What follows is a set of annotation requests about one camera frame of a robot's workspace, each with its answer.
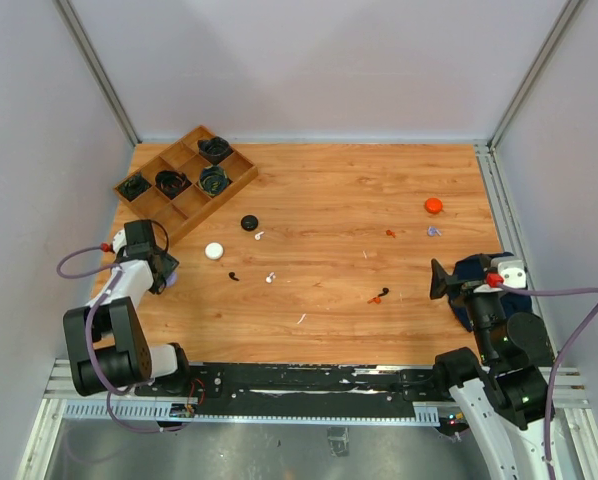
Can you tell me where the purple earbud charging case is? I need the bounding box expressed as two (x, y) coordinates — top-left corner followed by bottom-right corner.
(165, 272), (178, 288)

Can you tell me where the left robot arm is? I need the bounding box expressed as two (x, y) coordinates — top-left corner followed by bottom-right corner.
(57, 220), (193, 396)

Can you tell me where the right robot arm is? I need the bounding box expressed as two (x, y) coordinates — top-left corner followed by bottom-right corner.
(429, 255), (561, 479)

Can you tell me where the white charging case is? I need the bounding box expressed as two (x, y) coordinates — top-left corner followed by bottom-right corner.
(204, 242), (225, 261)

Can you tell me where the orange charging case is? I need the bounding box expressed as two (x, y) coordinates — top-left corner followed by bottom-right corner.
(424, 197), (443, 215)

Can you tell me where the black charging case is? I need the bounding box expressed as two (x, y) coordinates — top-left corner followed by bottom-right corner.
(240, 214), (259, 231)

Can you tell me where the black green rolled item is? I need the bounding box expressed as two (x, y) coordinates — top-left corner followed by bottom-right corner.
(116, 173), (151, 202)

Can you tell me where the black red rolled item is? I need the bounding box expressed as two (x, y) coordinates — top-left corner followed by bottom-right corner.
(155, 170), (191, 199)

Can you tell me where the wooden compartment tray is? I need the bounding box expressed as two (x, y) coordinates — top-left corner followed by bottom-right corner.
(114, 126), (258, 244)

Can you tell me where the black yellow rolled item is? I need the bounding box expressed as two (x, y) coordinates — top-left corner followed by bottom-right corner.
(198, 165), (231, 197)

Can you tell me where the black rolled item top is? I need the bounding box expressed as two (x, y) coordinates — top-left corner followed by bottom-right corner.
(197, 136), (233, 165)

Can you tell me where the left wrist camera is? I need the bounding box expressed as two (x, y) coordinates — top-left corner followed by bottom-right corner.
(111, 229), (127, 263)

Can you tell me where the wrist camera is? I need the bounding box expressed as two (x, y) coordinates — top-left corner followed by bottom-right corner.
(111, 229), (127, 263)
(493, 256), (527, 289)

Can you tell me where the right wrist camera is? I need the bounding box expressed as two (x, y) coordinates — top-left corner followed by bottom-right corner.
(493, 256), (527, 289)

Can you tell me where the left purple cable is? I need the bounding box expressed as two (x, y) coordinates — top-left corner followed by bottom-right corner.
(56, 242), (190, 434)

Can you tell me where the purple cable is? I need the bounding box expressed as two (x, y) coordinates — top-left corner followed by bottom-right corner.
(486, 272), (598, 480)
(56, 242), (190, 434)

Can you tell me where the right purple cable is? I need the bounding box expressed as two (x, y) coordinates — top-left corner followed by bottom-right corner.
(486, 272), (598, 480)

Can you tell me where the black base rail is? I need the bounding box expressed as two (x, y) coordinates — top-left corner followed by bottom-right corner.
(133, 360), (495, 419)

